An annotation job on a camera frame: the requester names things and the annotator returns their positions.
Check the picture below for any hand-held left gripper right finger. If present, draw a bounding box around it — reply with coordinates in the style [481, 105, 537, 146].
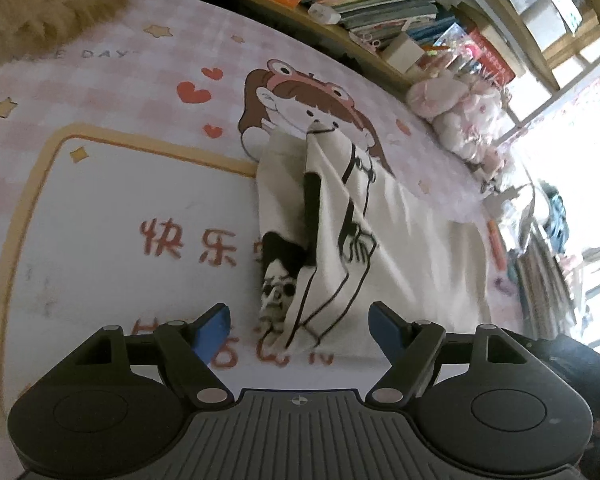
[366, 301, 546, 407]

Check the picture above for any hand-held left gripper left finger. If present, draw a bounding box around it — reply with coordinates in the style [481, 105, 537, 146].
[55, 303, 231, 408]

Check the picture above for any white printed T-shirt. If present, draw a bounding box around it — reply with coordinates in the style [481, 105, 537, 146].
[255, 122, 493, 358]

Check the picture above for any orange highlighter marker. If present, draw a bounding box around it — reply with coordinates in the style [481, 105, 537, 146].
[487, 220, 508, 268]

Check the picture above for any stack of notebooks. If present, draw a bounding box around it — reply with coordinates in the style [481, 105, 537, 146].
[510, 230, 576, 346]

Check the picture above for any pink checked cartoon desk mat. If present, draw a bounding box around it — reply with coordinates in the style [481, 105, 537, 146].
[0, 0, 526, 480]

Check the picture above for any small pink plush toy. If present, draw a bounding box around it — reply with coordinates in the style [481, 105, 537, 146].
[475, 147, 511, 176]

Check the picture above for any blue patterned cloth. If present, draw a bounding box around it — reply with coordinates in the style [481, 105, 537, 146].
[545, 192, 571, 256]

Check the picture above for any white pink plush bunny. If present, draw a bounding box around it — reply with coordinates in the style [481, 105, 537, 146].
[406, 72, 506, 163]

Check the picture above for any small white square box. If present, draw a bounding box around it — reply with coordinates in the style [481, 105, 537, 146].
[382, 32, 426, 73]

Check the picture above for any small white case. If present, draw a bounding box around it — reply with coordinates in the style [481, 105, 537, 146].
[307, 2, 342, 26]

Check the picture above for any orange fluffy cat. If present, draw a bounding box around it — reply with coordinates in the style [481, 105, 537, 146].
[0, 0, 131, 68]

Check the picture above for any white frame wooden bookshelf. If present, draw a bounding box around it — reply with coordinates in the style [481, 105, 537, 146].
[125, 0, 600, 96]

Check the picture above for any alphabet wall poster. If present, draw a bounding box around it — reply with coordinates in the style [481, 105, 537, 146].
[560, 65, 600, 141]

